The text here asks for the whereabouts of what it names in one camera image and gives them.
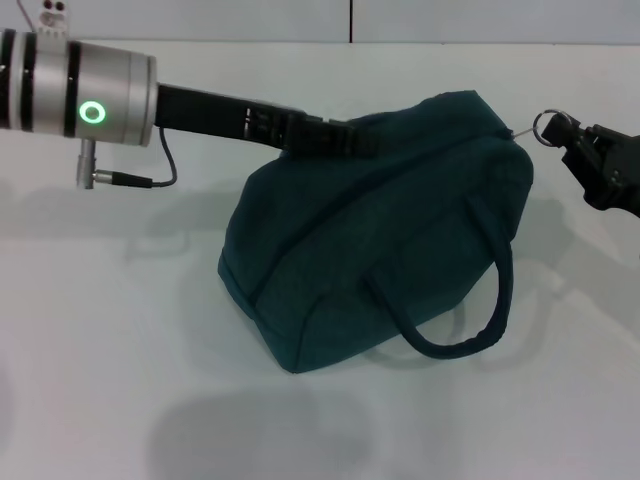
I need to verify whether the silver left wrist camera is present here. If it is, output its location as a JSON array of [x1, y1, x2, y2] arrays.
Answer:
[[37, 0, 67, 37]]

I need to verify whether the left arm cable with connector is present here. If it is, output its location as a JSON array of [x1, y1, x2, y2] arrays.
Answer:
[[74, 127, 180, 191]]

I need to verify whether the thin red wall cable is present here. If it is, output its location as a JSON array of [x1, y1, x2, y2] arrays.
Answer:
[[14, 0, 37, 32]]

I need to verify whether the dark teal insulated lunch bag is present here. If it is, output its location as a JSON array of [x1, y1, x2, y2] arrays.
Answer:
[[217, 89, 574, 375]]

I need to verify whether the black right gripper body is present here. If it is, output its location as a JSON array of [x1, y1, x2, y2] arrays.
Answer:
[[574, 124, 640, 218]]

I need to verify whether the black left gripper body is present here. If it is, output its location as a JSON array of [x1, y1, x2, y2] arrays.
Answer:
[[154, 82, 312, 152]]

